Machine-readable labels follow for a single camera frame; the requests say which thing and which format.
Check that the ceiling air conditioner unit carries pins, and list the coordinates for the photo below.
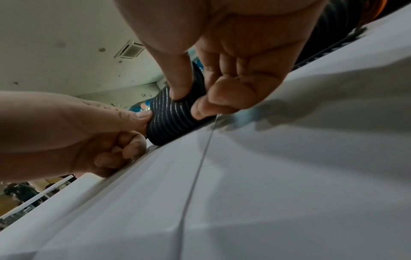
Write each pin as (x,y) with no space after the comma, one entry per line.
(130,50)

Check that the row of exercise balls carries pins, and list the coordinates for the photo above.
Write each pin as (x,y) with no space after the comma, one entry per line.
(138,108)

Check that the group of ceiling downlights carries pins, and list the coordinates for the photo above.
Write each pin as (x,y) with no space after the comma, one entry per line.
(102,49)

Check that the person's left hand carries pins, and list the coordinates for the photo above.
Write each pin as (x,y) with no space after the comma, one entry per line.
(64,132)

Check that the person's right hand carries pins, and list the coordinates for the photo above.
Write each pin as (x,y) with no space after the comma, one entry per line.
(240,38)

